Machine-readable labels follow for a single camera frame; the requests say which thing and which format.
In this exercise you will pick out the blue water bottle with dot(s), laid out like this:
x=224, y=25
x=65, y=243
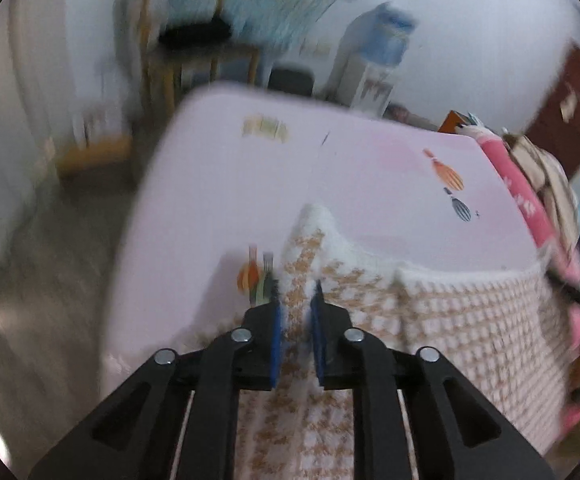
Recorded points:
x=390, y=35

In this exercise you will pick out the wooden chair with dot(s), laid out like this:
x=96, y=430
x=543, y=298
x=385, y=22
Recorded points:
x=162, y=75

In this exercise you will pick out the pink floral blanket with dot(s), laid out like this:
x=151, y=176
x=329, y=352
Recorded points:
x=520, y=190

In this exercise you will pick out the beige clothes pile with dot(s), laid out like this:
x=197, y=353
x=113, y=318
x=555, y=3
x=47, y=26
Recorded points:
x=550, y=175

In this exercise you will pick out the white water dispenser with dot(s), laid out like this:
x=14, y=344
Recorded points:
x=365, y=85

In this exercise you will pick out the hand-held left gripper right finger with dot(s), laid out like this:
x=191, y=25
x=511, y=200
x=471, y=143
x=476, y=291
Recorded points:
x=318, y=345

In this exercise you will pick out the low wooden stool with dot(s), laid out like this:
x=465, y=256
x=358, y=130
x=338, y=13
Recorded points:
x=95, y=152

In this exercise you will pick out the black cloth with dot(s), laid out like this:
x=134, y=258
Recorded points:
x=195, y=34

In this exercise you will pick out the brown wooden door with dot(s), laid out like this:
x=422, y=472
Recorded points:
x=575, y=110

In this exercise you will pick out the orange box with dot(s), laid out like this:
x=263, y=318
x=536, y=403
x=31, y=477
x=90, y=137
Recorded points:
x=454, y=121

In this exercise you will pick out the beige houndstooth coat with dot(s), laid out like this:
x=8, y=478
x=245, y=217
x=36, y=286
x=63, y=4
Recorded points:
x=445, y=320

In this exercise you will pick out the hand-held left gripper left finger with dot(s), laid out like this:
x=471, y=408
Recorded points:
x=277, y=340

